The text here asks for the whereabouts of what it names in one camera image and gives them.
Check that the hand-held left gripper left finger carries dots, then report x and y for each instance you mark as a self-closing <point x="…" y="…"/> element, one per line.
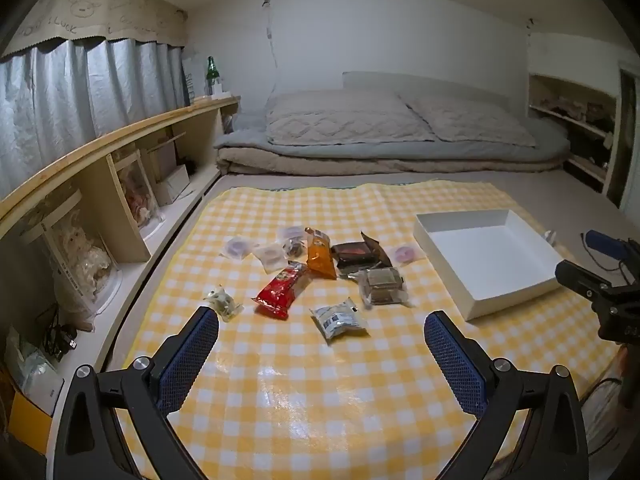
<point x="190" y="360"/>

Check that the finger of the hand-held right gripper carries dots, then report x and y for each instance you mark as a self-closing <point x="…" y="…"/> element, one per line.
<point x="580" y="277"/>
<point x="602" y="242"/>

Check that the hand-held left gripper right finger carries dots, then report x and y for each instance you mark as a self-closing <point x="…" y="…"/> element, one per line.
<point x="457" y="360"/>

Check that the white cardboard box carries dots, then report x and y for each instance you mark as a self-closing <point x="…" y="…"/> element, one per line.
<point x="480" y="250"/>

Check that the red snack packet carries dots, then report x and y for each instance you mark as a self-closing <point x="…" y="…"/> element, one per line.
<point x="280" y="292"/>

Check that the clear green cake packet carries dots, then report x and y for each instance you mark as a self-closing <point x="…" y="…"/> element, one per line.
<point x="382" y="276"/>

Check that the clear pink pastry packet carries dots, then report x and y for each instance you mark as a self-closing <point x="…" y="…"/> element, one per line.
<point x="404" y="253"/>

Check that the grey white snack packet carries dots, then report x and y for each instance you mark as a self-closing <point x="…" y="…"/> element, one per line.
<point x="337" y="320"/>

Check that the clear round pastry packet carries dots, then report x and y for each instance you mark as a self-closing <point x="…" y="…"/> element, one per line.
<point x="270" y="255"/>

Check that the dark mooncake packet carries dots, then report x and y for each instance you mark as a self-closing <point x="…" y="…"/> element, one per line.
<point x="355" y="252"/>

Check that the small dark snack packet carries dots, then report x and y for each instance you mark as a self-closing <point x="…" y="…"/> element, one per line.
<point x="295" y="247"/>

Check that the orange snack packet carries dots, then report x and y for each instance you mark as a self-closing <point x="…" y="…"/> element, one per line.
<point x="320" y="257"/>

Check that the small white green snack packet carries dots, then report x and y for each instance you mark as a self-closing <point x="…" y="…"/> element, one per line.
<point x="222" y="302"/>

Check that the yellow checkered mat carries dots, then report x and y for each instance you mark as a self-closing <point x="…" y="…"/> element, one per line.
<point x="300" y="385"/>

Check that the clear purple pastry packet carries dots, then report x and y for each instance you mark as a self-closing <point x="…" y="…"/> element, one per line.
<point x="236" y="246"/>
<point x="291" y="232"/>

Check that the bagged white plush toy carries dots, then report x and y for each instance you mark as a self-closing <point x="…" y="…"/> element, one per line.
<point x="80" y="260"/>

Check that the white plastic packet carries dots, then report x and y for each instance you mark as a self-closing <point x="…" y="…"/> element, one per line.
<point x="35" y="380"/>

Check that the clear bag with toys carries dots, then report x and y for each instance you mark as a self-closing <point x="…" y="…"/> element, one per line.
<point x="137" y="195"/>

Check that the white box on shelf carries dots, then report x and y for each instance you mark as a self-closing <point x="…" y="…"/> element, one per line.
<point x="172" y="185"/>

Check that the beige quilted pillow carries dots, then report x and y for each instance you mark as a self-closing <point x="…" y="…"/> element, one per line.
<point x="340" y="117"/>
<point x="465" y="117"/>

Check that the wooden board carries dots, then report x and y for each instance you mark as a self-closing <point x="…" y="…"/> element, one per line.
<point x="162" y="160"/>

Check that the grey duvet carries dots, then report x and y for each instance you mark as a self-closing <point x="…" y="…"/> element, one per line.
<point x="350" y="150"/>

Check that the wooden shelf unit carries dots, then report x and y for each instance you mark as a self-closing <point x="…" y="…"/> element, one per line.
<point x="125" y="127"/>

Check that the small white box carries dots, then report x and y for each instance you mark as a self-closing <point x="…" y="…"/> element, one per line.
<point x="221" y="94"/>

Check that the green glass bottle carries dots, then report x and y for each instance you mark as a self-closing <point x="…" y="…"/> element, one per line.
<point x="212" y="77"/>

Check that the grey curtain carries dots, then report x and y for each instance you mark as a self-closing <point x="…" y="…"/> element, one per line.
<point x="50" y="105"/>

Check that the beige printed valance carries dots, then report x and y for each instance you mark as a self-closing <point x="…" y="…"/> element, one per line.
<point x="100" y="10"/>

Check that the white wall shelf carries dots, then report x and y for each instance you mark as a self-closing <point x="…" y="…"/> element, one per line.
<point x="575" y="110"/>

